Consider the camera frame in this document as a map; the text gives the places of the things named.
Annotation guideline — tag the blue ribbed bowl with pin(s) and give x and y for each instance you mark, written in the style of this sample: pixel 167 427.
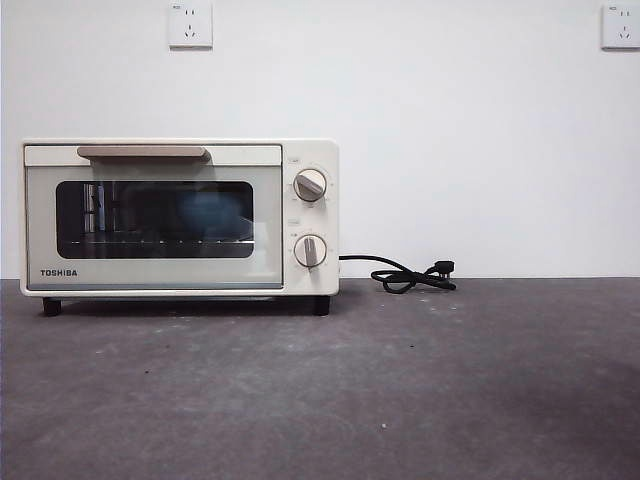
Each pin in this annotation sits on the blue ribbed bowl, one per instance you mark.
pixel 205 212

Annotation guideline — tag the oven timer knob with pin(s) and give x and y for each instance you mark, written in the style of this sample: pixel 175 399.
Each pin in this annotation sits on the oven timer knob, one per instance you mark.
pixel 310 251

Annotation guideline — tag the oven temperature knob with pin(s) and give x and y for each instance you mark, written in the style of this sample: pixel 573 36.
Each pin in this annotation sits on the oven temperature knob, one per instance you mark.
pixel 310 185

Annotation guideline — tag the cream Toshiba toaster oven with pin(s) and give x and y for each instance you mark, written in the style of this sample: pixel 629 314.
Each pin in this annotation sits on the cream Toshiba toaster oven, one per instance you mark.
pixel 312 150

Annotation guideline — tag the white wall socket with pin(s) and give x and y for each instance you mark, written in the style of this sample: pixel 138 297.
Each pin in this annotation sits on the white wall socket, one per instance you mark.
pixel 620 27
pixel 190 25

